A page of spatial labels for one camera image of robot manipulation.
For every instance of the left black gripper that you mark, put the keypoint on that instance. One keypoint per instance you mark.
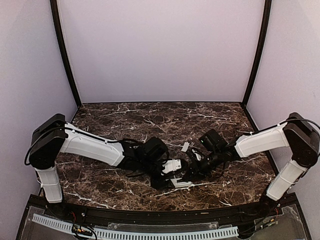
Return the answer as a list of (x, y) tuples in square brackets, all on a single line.
[(162, 183)]

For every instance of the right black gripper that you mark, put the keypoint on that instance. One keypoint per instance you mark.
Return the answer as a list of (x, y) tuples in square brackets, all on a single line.
[(194, 168)]

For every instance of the white remote control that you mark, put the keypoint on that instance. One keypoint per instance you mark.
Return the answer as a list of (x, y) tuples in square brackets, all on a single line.
[(178, 183)]

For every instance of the white battery cover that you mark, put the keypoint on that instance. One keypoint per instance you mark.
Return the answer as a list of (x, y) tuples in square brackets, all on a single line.
[(185, 147)]

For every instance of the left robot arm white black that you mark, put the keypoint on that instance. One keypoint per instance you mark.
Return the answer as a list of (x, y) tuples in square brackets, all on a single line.
[(57, 136)]

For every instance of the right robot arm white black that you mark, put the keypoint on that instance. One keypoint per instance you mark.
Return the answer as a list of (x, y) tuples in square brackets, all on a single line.
[(297, 133)]

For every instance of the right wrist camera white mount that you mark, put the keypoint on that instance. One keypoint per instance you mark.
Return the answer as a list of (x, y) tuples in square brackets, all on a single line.
[(196, 154)]

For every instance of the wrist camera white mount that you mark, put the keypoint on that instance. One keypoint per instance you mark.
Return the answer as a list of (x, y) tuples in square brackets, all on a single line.
[(174, 166), (196, 154)]

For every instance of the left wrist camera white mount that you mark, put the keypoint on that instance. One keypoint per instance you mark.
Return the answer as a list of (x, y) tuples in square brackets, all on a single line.
[(174, 166)]

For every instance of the black front rail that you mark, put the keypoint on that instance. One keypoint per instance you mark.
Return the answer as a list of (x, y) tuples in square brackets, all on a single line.
[(102, 216)]

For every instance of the white slotted cable duct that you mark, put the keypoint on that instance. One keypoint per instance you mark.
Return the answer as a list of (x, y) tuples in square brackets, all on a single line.
[(136, 232)]

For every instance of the right black frame post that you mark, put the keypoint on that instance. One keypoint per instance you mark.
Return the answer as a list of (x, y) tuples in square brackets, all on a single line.
[(258, 53)]

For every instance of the black frame post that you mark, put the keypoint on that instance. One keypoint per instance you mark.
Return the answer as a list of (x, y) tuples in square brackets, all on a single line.
[(258, 53), (63, 52)]

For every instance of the left black frame post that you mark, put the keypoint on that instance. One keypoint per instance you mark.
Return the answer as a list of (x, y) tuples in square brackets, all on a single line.
[(63, 52)]

